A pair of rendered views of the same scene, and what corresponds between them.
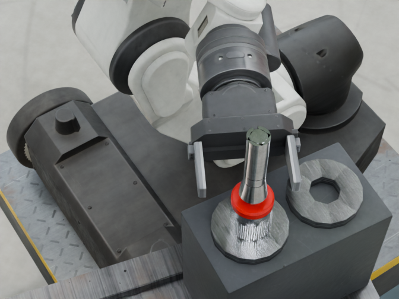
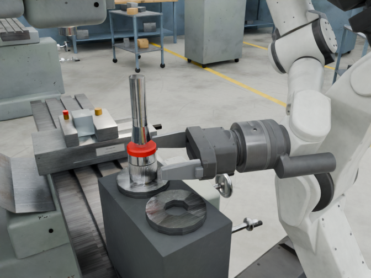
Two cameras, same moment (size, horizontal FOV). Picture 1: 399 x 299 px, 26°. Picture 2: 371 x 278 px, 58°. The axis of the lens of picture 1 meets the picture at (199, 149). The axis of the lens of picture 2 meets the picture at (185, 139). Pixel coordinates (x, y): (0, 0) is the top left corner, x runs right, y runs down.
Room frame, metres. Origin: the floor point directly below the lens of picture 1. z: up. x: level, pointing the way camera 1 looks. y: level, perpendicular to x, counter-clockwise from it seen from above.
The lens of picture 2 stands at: (0.50, -0.54, 1.44)
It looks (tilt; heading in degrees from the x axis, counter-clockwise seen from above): 27 degrees down; 82
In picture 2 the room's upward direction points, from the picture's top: straight up
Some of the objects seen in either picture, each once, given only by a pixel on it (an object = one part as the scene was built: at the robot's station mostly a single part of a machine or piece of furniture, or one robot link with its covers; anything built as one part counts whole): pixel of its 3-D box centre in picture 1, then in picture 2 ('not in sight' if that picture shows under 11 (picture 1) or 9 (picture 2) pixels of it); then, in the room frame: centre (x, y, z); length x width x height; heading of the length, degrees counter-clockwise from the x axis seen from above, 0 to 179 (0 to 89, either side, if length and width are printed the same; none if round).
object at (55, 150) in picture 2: not in sight; (95, 135); (0.35, 0.41, 0.98); 0.35 x 0.15 x 0.11; 17
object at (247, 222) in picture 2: not in sight; (240, 227); (0.86, 0.47, 0.51); 0.22 x 0.06 x 0.06; 20
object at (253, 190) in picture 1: (255, 167); (139, 112); (0.49, -0.06, 1.24); 0.03 x 0.03 x 0.11
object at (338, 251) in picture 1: (281, 248); (160, 239); (0.51, -0.10, 1.03); 0.22 x 0.12 x 0.20; 117
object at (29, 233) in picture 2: not in sight; (91, 187); (0.31, 0.43, 0.79); 0.50 x 0.35 x 0.12; 20
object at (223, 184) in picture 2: not in sight; (216, 186); (0.78, 0.59, 0.63); 0.16 x 0.12 x 0.12; 20
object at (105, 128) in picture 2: not in sight; (102, 123); (0.37, 0.42, 1.02); 0.15 x 0.06 x 0.04; 107
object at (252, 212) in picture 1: (252, 198); (141, 147); (0.49, -0.06, 1.18); 0.05 x 0.05 x 0.01
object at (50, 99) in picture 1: (53, 129); not in sight; (1.08, 0.31, 0.50); 0.20 x 0.05 x 0.20; 123
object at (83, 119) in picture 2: not in sight; (83, 122); (0.32, 0.40, 1.03); 0.06 x 0.05 x 0.06; 107
